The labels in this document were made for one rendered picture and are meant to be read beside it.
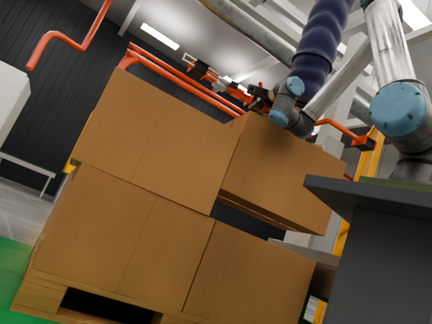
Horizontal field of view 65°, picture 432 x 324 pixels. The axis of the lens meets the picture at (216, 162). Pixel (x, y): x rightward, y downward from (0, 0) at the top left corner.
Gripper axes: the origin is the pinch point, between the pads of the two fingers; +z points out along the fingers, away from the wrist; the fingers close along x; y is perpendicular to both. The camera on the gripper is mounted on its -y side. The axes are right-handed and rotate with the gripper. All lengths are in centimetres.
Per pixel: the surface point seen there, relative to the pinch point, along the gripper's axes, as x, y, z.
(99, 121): -49, -64, -19
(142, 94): -31, -54, -19
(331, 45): 49, 29, -12
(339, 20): 67, 29, -10
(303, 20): 192, 89, 148
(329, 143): 48, 131, 90
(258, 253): -72, 23, -19
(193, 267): -88, -6, -20
